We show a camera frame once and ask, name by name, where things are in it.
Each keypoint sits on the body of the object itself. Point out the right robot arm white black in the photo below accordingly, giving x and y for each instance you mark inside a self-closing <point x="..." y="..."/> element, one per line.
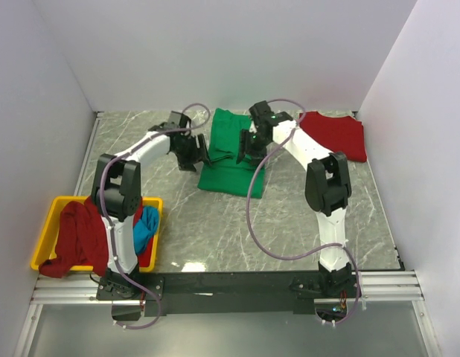
<point x="327" y="190"/>

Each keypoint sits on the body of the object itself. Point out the crumpled red t shirt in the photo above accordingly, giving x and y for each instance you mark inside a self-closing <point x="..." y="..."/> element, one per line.
<point x="81" y="239"/>

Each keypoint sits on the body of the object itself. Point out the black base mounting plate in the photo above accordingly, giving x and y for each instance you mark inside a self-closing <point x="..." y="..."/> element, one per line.
<point x="244" y="291"/>

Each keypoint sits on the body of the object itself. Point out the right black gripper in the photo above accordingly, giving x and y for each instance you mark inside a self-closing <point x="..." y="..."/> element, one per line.
<point x="257" y="156"/>

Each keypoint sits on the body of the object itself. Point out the folded red t shirt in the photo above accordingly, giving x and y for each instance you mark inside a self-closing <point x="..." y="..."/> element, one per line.
<point x="344" y="134"/>

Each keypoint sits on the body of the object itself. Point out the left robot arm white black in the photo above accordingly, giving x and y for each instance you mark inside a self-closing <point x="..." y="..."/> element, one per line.
<point x="117" y="194"/>

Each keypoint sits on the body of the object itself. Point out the green t shirt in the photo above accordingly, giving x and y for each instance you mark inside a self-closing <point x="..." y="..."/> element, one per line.
<point x="224" y="174"/>

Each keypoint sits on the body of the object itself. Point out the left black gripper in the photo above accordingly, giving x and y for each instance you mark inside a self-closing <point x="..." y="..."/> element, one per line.
<point x="199" y="155"/>

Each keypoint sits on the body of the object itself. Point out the yellow plastic bin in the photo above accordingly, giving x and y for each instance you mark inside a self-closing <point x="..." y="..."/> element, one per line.
<point x="48" y="237"/>

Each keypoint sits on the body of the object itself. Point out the blue t shirt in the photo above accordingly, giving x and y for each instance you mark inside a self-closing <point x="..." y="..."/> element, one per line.
<point x="145" y="226"/>

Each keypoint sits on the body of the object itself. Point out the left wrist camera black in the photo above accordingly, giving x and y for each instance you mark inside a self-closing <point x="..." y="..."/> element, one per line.
<point x="178" y="120"/>

